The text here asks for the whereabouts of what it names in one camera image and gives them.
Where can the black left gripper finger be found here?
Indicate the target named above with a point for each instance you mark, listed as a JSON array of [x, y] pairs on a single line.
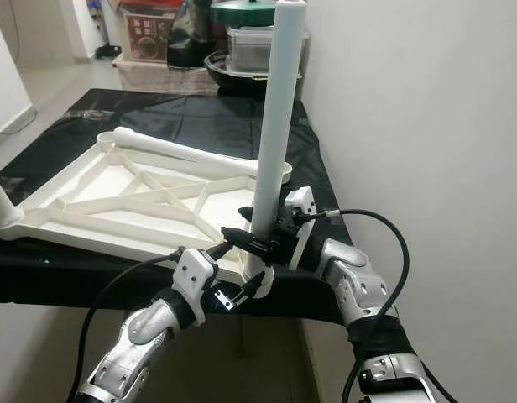
[[252, 290], [216, 248]]

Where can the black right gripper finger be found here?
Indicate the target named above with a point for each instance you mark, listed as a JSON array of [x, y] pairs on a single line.
[[248, 215], [246, 242]]

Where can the white plastic table top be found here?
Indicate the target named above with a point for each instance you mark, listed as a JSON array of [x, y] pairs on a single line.
[[107, 231]]

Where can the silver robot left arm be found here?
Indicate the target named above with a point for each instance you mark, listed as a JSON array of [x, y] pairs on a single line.
[[141, 332]]

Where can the black tablecloth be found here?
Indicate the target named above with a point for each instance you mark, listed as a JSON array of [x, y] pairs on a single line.
[[57, 277]]

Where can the clear plastic storage box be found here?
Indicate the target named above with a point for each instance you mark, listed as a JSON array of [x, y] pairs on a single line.
[[246, 50]]

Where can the beige patterned ledge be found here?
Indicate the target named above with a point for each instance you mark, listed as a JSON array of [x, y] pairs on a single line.
[[158, 77]]

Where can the black plastic bag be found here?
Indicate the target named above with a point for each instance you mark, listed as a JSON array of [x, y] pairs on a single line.
[[191, 38]]

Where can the green round lid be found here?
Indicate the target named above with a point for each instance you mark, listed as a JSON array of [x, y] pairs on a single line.
[[242, 13]]

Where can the orange-lidded clear storage box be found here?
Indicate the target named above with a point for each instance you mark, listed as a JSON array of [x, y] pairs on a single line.
[[145, 34]]

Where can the black floor cleaning device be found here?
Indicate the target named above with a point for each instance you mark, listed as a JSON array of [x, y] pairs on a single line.
[[107, 53]]

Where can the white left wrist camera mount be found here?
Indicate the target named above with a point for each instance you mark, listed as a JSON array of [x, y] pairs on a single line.
[[195, 277]]

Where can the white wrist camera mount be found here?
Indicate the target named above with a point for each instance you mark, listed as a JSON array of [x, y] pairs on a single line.
[[300, 210], [195, 277]]

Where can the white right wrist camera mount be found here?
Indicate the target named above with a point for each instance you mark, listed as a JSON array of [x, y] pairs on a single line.
[[300, 210]]

